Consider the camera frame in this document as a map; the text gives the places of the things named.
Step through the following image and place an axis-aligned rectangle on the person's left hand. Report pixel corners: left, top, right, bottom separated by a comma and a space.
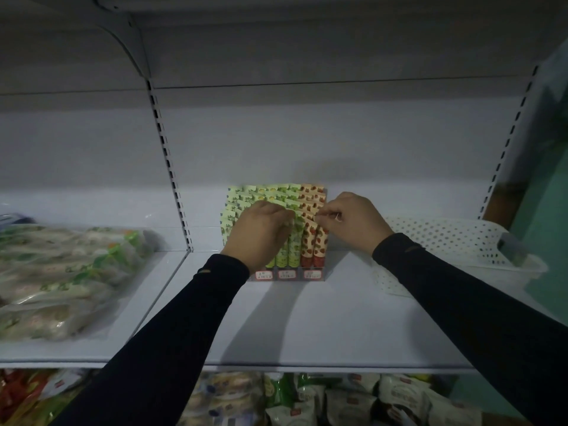
220, 201, 296, 276

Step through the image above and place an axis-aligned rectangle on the person's right hand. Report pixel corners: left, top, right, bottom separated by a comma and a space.
314, 192, 395, 257

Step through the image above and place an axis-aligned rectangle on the row of cream tubes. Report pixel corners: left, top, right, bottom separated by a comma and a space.
220, 183, 328, 251

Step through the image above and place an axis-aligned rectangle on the clear acrylic display rack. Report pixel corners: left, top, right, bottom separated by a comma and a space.
248, 261, 327, 282

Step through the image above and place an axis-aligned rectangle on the white perforated basket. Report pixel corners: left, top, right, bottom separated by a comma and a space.
372, 217, 549, 298

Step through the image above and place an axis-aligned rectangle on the white store shelf unit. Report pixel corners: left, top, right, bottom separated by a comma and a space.
0, 0, 568, 426

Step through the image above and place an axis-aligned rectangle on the person's right forearm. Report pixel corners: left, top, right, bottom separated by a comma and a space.
372, 233, 568, 426

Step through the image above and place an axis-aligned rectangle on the pile of white sweet bags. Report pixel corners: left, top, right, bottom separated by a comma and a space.
177, 372, 265, 426

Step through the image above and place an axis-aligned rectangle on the group of white green pouches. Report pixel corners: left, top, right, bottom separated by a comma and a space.
264, 372, 483, 426

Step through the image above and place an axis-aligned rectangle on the clear bag of green sweets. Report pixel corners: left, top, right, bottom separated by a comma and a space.
0, 225, 156, 342

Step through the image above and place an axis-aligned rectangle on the heap of assorted snack packets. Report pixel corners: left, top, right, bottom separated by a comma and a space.
0, 369, 89, 426

